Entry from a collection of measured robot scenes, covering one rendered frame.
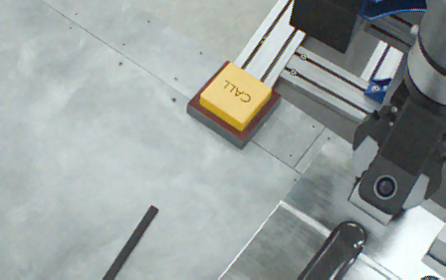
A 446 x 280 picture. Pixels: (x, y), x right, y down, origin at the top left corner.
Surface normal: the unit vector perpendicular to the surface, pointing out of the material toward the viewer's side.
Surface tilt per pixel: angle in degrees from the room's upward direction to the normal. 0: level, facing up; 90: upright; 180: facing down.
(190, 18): 0
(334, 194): 0
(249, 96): 0
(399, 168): 33
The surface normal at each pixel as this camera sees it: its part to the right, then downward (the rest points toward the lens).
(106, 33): 0.09, -0.50
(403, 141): -0.21, -0.03
